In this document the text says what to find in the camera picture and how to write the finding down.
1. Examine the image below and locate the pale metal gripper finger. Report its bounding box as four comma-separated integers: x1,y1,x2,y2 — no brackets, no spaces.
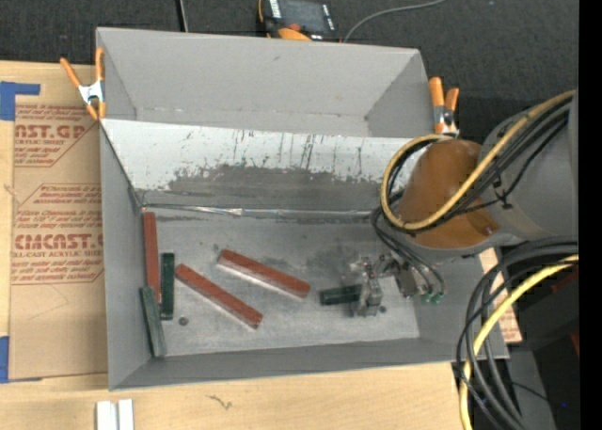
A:
349,277,385,319
349,256,378,286

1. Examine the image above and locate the dark green flat block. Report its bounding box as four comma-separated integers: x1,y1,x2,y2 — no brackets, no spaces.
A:
138,285,168,358
320,283,364,307
159,252,176,321

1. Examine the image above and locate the red-brown flat block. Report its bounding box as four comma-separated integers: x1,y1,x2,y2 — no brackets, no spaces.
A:
216,248,312,300
174,263,264,330
142,211,162,305

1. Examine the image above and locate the grey metal bin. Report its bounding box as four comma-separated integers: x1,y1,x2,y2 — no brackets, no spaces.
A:
95,26,512,391

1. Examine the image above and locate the brown cardboard board red print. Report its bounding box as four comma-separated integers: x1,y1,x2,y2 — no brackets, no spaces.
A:
0,59,524,383

